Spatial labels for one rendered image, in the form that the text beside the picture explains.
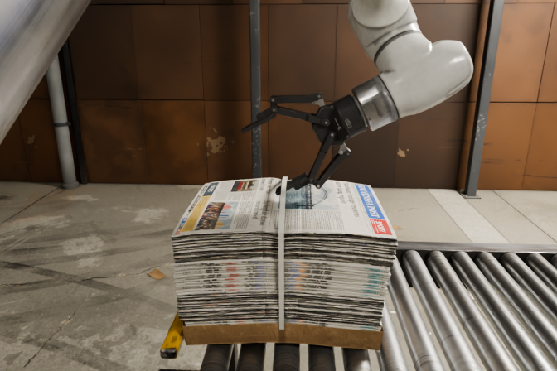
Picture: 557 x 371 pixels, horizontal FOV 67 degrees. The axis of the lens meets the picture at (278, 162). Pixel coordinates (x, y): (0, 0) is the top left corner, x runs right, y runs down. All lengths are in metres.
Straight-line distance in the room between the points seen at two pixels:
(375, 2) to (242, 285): 0.55
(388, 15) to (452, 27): 3.09
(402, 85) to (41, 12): 0.62
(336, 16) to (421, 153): 1.42
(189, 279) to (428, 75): 0.55
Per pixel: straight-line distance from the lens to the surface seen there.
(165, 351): 0.84
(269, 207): 0.81
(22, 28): 0.24
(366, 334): 0.83
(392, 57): 0.80
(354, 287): 0.77
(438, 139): 3.99
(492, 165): 4.23
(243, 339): 0.84
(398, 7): 0.82
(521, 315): 1.08
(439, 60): 0.79
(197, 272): 0.78
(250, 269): 0.76
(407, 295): 1.02
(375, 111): 0.77
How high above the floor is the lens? 1.35
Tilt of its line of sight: 17 degrees down
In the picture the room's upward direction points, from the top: straight up
